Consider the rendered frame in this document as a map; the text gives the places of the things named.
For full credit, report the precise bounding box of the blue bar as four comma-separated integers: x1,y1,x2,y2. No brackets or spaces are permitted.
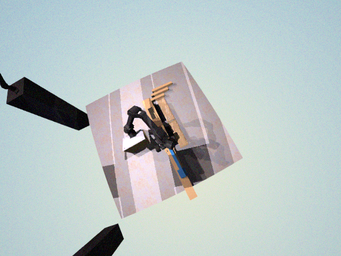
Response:
169,149,188,178

